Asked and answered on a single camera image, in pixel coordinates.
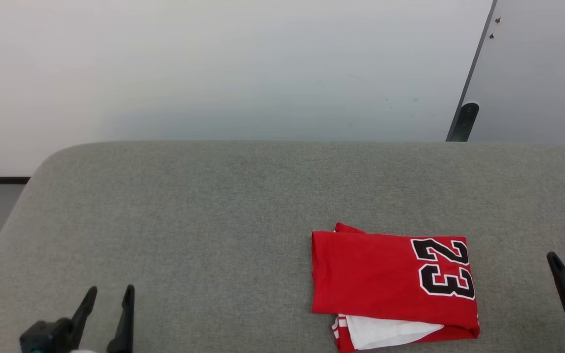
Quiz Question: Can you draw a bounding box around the red and white jersey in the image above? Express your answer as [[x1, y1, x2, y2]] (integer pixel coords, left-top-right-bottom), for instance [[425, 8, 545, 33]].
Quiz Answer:
[[311, 222, 481, 353]]

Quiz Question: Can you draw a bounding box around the grey door edge strip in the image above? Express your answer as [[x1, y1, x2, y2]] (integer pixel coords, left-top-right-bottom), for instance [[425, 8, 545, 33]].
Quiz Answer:
[[445, 0, 499, 142]]

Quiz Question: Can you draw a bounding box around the black cylindrical door stopper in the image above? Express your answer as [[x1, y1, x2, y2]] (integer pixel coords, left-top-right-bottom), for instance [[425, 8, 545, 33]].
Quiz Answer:
[[452, 102, 480, 142]]

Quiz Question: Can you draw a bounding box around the grey fabric sofa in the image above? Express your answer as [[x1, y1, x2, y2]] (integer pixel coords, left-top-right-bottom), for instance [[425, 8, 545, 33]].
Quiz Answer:
[[0, 141, 565, 353]]

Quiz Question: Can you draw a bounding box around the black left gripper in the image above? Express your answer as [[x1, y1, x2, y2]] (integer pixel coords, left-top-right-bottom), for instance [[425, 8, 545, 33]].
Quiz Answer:
[[20, 284, 135, 353]]

